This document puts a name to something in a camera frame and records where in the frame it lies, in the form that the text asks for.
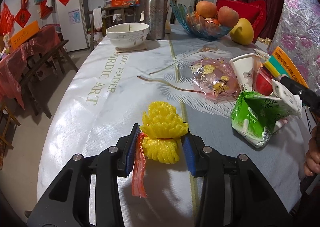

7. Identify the red plastic strip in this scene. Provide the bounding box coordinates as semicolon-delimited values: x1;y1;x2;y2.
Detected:
131;132;147;198

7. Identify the yellow foam fruit net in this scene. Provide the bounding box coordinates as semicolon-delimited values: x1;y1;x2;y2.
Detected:
140;101;189;164

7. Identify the orange yellow packaging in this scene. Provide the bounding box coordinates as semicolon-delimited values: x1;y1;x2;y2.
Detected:
263;46;308;88

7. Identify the red round plastic item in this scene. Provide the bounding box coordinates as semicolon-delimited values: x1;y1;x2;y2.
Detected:
254;66;273;96

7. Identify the green milk carton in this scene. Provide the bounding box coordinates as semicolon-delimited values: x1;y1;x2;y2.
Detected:
231;79;303;149

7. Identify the white paper cup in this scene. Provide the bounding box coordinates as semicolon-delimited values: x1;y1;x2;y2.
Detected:
229;54;260;92

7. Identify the pink floral plastic wrapper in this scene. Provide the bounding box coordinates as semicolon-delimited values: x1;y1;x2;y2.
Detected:
190;57;240;102

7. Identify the person's right hand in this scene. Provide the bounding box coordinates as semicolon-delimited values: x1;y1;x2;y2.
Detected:
304;125;320;177

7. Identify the yellow pomelo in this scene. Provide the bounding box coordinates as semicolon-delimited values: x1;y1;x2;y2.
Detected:
229;18;254;45

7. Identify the red cushion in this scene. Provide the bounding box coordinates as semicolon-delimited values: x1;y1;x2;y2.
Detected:
216;0;266;43

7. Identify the white ceramic bowl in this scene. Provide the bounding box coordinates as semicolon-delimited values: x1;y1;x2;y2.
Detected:
106;23;149;50

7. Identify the right red apple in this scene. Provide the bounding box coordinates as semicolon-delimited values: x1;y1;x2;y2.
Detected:
217;6;239;28

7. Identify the red apple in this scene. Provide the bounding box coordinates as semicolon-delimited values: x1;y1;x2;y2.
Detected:
196;0;217;18
217;6;239;28

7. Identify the dark wooden bench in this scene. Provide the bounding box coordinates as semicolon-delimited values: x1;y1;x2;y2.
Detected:
18;39;79;120

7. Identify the blue glass fruit bowl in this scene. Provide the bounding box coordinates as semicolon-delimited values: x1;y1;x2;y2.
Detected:
170;0;232;41

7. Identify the left red apple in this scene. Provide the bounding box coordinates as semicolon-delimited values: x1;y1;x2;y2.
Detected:
196;0;217;18

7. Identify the stainless steel thermos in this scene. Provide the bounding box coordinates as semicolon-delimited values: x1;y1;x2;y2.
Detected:
144;0;167;41

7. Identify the red covered side table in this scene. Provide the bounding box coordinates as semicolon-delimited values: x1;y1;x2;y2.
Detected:
1;24;60;108

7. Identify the orange cardboard box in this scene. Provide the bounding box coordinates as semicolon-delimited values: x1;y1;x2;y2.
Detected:
8;20;40;52

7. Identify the white refrigerator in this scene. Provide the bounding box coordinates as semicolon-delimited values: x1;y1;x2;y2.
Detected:
55;0;89;52

